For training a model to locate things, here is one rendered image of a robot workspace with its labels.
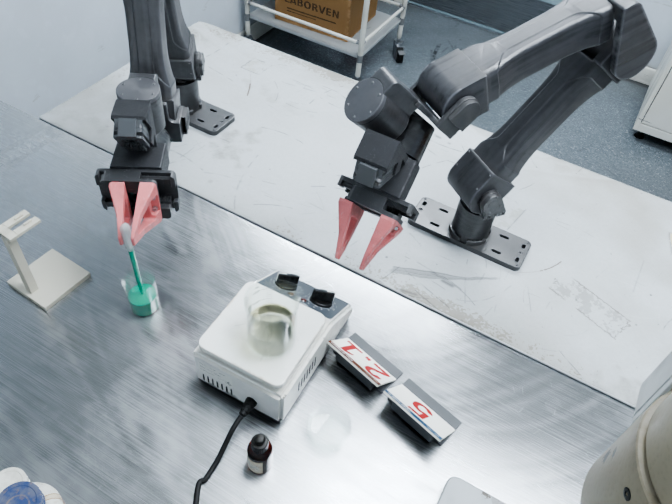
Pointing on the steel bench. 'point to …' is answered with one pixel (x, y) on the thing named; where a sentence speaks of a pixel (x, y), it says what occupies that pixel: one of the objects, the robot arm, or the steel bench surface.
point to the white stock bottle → (30, 494)
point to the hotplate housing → (268, 405)
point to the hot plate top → (232, 321)
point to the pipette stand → (46, 285)
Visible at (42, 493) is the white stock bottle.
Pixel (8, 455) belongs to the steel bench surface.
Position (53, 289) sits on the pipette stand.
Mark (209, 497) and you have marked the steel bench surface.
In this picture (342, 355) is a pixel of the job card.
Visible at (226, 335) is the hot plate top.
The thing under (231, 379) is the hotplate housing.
